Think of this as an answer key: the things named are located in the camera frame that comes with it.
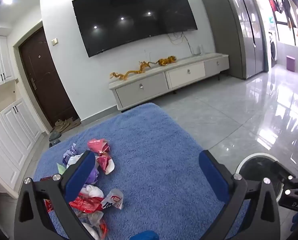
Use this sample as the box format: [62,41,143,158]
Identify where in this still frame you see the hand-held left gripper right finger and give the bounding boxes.
[198,150,281,240]

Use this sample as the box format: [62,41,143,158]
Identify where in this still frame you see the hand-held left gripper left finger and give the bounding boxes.
[14,150,96,240]

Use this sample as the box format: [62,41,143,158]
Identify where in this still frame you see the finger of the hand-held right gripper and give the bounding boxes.
[272,161,296,182]

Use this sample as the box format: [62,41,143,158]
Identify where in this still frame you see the white rimmed round bin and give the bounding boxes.
[235,153,287,204]

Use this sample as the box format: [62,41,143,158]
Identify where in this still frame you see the white crumpled tissue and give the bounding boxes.
[80,184,105,200]

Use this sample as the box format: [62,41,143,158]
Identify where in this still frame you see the red printed packet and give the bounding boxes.
[69,195,105,213]

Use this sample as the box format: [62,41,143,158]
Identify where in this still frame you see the red white crumpled wrapper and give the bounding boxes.
[96,151,115,175]

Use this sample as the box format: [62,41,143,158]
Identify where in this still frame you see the white wrapper with red label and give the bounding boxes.
[100,189,124,210]

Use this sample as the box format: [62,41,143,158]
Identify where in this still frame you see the clear plastic bag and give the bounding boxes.
[75,210,108,240]

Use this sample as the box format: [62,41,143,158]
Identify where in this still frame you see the beige shoes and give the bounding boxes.
[54,119,72,132]

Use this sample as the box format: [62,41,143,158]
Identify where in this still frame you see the blue fluffy rug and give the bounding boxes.
[34,102,251,240]

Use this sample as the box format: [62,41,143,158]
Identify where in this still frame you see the white base cabinet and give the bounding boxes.
[0,97,43,199]

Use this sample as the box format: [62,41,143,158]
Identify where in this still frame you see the purple stool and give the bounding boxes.
[286,55,296,71]

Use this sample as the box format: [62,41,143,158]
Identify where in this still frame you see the dark brown door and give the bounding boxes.
[19,27,79,128]

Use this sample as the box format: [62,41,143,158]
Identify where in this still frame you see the white washing machine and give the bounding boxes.
[268,30,279,62]

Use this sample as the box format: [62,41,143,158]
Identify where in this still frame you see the grey television cabinet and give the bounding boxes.
[108,52,230,112]

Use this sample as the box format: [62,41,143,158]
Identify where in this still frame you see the long golden dragon figurine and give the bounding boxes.
[110,61,151,81]

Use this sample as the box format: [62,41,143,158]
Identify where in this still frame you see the golden tiger figurine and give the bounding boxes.
[157,56,177,67]

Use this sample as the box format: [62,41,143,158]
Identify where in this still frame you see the white router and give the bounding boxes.
[191,44,205,55]

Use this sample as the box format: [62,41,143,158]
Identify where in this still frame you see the grey refrigerator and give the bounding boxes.
[197,0,270,80]

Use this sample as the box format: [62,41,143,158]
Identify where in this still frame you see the hanging clothes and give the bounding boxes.
[269,0,298,30]

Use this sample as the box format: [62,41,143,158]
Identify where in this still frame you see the television cables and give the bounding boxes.
[168,31,192,55]

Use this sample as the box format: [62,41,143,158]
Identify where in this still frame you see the black wall television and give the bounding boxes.
[72,0,198,58]

